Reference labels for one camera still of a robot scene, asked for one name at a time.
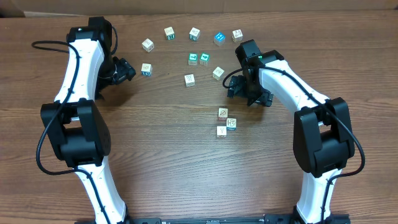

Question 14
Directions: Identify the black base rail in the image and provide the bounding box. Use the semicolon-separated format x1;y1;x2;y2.
74;213;352;224

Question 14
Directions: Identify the block with green 4 top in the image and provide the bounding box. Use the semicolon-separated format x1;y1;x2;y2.
200;53;210;65

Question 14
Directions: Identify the block with green L top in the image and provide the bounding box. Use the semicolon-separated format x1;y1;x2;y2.
188;53;198;65

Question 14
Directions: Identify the block with yellow side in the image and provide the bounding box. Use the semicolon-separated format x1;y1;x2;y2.
184;74;195;87

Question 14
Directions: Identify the plain block hourglass drawing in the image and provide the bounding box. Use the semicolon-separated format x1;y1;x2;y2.
232;29;243;42

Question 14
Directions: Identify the block with blue top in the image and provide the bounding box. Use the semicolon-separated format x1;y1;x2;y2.
214;32;226;46

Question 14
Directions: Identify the cardboard backdrop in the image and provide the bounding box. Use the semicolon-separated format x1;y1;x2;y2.
1;0;397;17

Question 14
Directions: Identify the block with red side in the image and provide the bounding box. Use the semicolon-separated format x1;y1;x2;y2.
218;108;228;120

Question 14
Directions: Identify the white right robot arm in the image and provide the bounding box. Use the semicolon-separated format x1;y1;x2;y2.
226;46;358;223

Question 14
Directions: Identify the block with blue H side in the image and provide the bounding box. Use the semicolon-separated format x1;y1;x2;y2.
226;118;237;131

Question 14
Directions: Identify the small plain wooden block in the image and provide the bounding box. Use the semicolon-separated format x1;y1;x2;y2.
142;39;154;52

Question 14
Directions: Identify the block with green R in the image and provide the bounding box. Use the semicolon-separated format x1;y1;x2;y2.
164;27;175;40

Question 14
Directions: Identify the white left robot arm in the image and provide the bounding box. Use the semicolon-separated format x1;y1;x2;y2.
38;17;136;223

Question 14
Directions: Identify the block with blue D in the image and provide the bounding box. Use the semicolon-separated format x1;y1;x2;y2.
141;63;153;76

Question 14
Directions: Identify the block with teal letter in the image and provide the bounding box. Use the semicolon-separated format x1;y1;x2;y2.
189;27;200;41

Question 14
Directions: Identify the block with yellow C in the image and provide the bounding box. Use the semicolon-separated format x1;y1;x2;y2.
212;67;224;80

